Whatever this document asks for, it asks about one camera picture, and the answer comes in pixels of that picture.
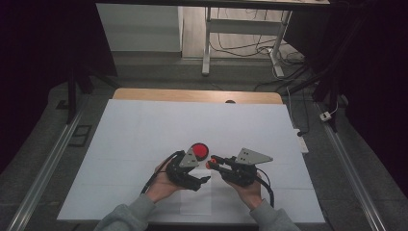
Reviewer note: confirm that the black metal stand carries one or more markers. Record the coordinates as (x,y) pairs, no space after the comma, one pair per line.
(332,96)
(72,96)

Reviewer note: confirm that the white desk frame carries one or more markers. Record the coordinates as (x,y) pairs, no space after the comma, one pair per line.
(240,26)

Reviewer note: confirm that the small white paper sheet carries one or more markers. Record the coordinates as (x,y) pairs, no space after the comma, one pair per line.
(195,202)

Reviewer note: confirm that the aluminium floor rail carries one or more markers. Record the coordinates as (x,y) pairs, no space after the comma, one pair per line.
(48,166)
(352,173)

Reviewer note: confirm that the white cabinet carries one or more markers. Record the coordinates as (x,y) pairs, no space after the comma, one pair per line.
(139,29)

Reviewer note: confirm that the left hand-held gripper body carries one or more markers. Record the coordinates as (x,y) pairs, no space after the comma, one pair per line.
(179,174)

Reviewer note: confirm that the small orange stamp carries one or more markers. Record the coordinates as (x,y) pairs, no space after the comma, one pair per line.
(211,164)

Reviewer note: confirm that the person's right hand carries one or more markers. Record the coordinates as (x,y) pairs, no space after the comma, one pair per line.
(248,194)

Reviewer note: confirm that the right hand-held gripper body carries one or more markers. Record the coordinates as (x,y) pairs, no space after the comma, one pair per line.
(239,174)

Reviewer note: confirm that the small white adapter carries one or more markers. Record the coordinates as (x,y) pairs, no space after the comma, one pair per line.
(325,116)

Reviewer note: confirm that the dark table grommet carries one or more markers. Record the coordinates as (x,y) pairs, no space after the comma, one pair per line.
(230,101)

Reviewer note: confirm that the black curtain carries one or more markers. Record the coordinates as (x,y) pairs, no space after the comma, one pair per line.
(378,64)
(38,48)

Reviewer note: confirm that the white power strip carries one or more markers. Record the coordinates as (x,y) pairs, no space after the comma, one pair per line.
(302,144)

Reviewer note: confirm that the large white table cover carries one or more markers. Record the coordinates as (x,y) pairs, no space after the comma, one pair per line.
(144,128)

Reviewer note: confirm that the round red ink pad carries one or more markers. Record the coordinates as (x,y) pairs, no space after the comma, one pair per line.
(201,150)

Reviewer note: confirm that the person's left hand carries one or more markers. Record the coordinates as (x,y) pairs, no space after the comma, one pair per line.
(162,186)

